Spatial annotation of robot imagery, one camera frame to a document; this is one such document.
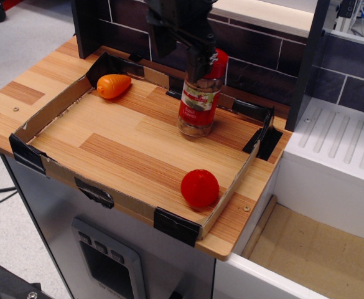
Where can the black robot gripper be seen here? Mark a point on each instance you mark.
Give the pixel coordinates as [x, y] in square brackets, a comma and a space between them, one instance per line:
[185, 22]

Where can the basil bottle red lid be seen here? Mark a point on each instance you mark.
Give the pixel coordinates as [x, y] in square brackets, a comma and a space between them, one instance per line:
[199, 99]

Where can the cardboard fence with black tape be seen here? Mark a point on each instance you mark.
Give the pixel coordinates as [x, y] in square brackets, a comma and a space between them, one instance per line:
[127, 153]

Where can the orange toy carrot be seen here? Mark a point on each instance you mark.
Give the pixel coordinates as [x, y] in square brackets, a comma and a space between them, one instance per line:
[112, 85]

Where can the red toy tomato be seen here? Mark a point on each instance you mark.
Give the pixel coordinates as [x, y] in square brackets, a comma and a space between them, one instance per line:
[200, 188]

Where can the white toy sink unit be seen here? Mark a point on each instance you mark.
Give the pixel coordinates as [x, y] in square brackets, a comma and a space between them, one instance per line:
[306, 238]

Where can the grey toy oven panel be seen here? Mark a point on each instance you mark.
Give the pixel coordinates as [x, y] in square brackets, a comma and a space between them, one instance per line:
[115, 266]

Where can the dark grey left post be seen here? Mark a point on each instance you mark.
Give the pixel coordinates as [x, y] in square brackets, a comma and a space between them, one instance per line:
[86, 23]

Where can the dark grey post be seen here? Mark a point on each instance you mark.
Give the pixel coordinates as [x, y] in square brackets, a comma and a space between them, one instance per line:
[301, 98]
[86, 23]

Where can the dark grey right post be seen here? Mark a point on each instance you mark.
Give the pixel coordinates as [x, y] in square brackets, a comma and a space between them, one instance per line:
[301, 98]

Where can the black bracket with screw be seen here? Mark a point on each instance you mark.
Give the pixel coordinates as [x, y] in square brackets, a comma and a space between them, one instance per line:
[12, 286]

